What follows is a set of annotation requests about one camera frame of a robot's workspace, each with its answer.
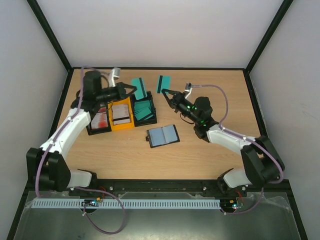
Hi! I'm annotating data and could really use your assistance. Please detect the white striped cards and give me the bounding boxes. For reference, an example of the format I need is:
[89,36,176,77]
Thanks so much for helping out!
[111,104,131,125]

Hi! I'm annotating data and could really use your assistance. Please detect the red and white cards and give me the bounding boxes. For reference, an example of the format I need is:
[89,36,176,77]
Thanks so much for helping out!
[91,107,109,130]

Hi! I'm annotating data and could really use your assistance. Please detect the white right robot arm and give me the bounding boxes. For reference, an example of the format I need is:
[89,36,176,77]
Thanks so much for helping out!
[161,84,285,196]

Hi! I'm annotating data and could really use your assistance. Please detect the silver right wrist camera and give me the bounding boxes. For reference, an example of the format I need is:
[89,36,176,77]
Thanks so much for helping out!
[184,82,193,99]

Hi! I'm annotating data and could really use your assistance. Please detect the yellow middle card bin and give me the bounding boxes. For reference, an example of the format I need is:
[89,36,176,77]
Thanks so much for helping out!
[108,97,135,132]

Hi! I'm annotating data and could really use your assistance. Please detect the black right card bin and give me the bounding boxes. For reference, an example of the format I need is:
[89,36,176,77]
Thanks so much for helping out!
[130,91,158,127]

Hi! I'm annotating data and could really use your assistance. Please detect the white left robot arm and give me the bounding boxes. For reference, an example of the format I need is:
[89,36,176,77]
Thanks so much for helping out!
[26,67,137,197]

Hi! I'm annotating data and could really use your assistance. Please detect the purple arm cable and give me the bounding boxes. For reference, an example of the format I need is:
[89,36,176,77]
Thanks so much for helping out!
[34,65,126,235]
[191,83,286,216]

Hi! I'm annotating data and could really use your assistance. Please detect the black leather card holder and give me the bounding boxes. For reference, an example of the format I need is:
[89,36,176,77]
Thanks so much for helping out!
[145,124,180,148]

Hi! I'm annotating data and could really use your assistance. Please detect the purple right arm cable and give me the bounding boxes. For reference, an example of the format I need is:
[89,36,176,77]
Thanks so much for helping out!
[191,83,286,216]

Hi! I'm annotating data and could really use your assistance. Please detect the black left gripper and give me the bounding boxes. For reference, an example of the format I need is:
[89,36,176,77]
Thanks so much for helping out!
[97,82,138,104]

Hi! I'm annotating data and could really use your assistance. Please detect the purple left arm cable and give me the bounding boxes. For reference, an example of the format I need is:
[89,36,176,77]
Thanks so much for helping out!
[34,65,126,235]

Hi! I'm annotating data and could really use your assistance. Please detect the teal card stack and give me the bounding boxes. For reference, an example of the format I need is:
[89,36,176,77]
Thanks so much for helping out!
[133,100,154,121]

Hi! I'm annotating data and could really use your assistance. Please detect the grey slotted cable duct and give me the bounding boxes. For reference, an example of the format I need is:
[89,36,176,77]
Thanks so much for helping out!
[31,198,221,210]

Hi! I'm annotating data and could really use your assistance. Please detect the black enclosure frame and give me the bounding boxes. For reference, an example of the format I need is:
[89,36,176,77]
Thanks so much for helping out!
[7,0,308,240]

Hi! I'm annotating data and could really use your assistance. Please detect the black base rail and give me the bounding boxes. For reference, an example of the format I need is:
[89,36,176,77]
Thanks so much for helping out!
[26,176,291,198]

